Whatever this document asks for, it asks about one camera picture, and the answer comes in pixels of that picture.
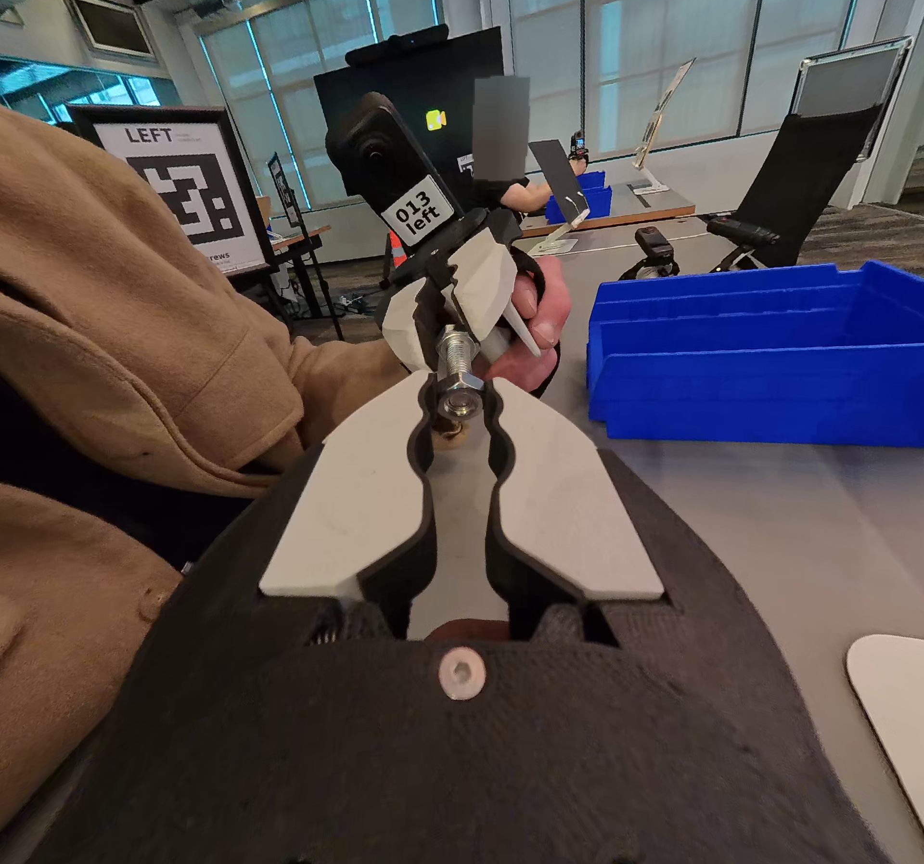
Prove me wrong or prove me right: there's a person's black inner garment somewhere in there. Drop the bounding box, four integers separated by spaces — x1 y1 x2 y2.
0 380 254 569

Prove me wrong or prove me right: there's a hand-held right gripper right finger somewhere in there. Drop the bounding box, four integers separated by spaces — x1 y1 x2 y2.
485 379 665 641

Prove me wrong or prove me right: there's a small wood-top table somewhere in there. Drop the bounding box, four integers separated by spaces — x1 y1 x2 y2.
270 225 334 316

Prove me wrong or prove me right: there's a small blue plastic bin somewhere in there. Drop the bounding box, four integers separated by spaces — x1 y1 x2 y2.
545 171 613 224

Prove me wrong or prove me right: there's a grey table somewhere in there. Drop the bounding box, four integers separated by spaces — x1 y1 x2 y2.
516 214 737 287

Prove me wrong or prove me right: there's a steel hex bolt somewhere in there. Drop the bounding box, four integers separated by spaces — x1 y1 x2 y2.
435 324 481 377

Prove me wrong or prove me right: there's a clear sign stand white base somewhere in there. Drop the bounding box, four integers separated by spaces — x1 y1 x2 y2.
846 634 924 832

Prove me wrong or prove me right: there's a person's beige coat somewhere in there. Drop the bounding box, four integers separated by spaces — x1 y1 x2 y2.
0 106 405 829

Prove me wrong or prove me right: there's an acrylic sign stand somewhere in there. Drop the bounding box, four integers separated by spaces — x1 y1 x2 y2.
529 141 591 251
634 57 696 193

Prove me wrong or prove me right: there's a black controller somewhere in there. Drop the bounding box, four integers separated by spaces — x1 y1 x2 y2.
707 218 781 247

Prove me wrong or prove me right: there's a silver framed panel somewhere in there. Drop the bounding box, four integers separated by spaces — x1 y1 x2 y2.
790 37 912 161

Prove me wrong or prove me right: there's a fiducial marker sign board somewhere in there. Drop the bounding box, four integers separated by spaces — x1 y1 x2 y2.
67 104 277 279

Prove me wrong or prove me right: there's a small black device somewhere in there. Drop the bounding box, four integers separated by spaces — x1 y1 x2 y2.
619 226 681 280

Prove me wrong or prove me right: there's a steel hex nut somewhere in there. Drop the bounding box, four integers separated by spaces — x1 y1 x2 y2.
433 371 487 422

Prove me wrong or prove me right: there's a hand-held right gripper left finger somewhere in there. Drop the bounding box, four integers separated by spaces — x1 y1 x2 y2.
258 372 439 641

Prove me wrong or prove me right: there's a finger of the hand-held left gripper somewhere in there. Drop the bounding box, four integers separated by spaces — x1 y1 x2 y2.
381 285 439 374
449 231 521 335

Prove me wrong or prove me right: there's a glass window wall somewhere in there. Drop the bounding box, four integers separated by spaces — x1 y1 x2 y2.
198 0 924 208

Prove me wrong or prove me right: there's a grey desk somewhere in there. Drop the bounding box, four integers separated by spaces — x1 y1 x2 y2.
404 250 924 864

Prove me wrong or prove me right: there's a person's left hand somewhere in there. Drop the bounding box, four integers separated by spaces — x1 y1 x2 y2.
482 256 573 397

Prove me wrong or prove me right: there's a small marker board on tripod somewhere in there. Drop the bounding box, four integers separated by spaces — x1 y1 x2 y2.
267 151 346 341

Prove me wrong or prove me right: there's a person's left forearm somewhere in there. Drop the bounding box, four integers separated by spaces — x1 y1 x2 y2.
285 333 412 450

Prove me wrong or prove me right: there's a black video bar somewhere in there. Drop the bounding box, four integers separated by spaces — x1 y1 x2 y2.
345 26 450 65

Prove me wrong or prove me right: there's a black television screen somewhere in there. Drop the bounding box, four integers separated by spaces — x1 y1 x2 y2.
314 26 506 204

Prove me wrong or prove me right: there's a long blue plastic bin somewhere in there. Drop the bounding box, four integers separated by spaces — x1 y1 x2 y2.
586 259 924 446

